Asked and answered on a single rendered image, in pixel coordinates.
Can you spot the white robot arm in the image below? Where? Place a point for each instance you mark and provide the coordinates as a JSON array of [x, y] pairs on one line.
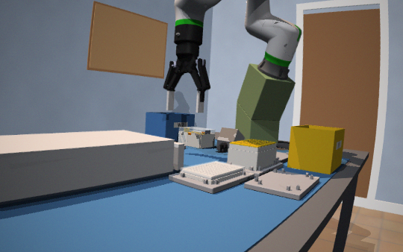
[[282, 37]]

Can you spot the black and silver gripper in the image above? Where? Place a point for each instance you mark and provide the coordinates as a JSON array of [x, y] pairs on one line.
[[187, 59]]

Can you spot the blue open-top bin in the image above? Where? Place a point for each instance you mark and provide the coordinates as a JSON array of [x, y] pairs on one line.
[[167, 125]]

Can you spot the yellow bin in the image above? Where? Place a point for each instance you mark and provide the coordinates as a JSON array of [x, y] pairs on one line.
[[316, 148]]

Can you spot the blue bench mat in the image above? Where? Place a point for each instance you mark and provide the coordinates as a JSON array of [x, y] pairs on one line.
[[149, 215]]

